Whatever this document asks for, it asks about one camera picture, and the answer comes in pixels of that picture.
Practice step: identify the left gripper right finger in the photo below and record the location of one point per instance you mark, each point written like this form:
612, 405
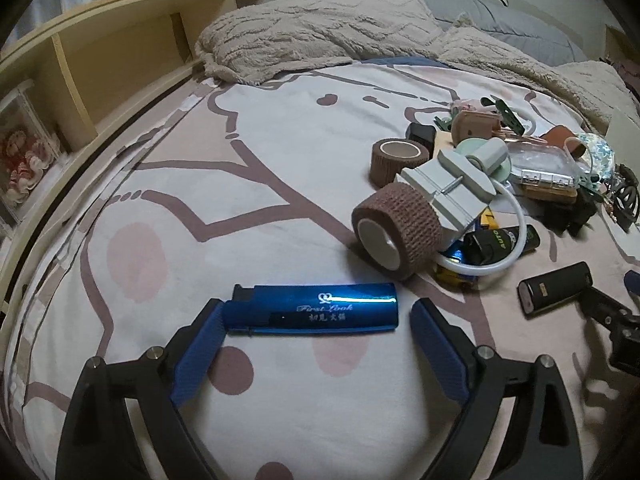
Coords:
541, 440

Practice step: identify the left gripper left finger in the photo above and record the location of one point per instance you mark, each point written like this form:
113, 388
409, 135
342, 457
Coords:
98, 441

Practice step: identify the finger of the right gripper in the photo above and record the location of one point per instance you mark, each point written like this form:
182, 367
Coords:
602, 308
632, 281

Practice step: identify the black rectangular lighter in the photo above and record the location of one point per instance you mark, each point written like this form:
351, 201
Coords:
546, 291

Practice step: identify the blue lighter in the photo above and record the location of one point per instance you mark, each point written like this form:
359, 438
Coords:
312, 309

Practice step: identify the black green lighter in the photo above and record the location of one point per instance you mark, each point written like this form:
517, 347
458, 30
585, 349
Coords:
486, 246

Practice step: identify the clear plastic case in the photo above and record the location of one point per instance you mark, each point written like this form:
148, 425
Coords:
542, 166

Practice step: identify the white shoe box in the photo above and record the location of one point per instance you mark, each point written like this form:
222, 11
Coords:
622, 134

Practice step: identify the grey plastic tool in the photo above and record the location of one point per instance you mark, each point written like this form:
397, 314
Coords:
456, 189

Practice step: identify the brown bandage roll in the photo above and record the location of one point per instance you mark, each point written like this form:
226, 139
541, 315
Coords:
398, 228
390, 156

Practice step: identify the cartoon print bed sheet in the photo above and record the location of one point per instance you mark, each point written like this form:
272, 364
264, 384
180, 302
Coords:
250, 186

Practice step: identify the grey pillow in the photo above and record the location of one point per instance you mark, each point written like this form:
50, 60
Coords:
547, 43

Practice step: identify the wooden shelf unit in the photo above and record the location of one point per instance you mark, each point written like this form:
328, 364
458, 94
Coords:
95, 69

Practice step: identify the beige fluffy blanket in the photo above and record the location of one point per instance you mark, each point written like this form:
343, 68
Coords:
253, 44

